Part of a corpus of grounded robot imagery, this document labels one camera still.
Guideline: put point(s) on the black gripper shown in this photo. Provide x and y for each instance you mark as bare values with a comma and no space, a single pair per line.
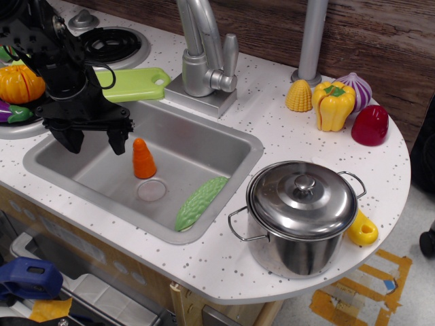
77,102

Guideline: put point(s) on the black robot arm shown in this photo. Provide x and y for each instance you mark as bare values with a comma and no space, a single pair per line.
42,41

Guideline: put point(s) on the orange toy carrot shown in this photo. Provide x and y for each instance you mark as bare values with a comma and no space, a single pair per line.
144,166

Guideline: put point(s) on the green plastic cutting board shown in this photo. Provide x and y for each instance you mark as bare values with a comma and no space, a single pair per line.
126,85

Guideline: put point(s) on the purple toy eggplant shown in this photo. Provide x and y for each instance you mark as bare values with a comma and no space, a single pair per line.
14,113

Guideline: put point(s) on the orange toy pumpkin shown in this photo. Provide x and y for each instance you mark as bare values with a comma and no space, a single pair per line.
19,85

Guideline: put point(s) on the back stove burner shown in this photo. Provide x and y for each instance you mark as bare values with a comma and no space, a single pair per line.
117,47

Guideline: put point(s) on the silver toy sink basin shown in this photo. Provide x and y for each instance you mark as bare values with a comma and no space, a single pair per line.
176,175

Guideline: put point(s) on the silver stove knob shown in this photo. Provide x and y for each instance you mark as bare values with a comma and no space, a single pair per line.
83,21

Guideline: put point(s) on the green toy bitter gourd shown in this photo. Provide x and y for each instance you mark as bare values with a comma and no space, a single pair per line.
198,202

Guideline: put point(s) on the silver toy faucet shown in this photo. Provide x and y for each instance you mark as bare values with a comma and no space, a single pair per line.
208,82

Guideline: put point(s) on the wooden toy kitchen cabinet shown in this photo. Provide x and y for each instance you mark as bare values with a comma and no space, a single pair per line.
74,252

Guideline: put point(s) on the blue clamp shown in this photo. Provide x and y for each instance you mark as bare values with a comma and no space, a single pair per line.
31,279

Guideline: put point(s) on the yellow toy corn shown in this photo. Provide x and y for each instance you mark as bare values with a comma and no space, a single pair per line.
298,98

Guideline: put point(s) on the stainless steel pot lid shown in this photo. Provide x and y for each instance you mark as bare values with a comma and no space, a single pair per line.
302,200

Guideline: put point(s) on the yellow toy bell pepper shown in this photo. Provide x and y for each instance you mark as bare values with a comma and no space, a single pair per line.
333,103

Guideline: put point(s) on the silver vertical pole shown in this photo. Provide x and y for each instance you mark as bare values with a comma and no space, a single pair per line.
311,42

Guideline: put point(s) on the purple toy onion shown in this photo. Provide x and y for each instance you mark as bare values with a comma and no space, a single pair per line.
363,91

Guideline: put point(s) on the red toy pepper half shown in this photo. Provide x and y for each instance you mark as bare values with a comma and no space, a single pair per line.
371,126

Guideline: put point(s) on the black caster wheel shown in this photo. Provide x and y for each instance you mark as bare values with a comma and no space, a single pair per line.
427,242

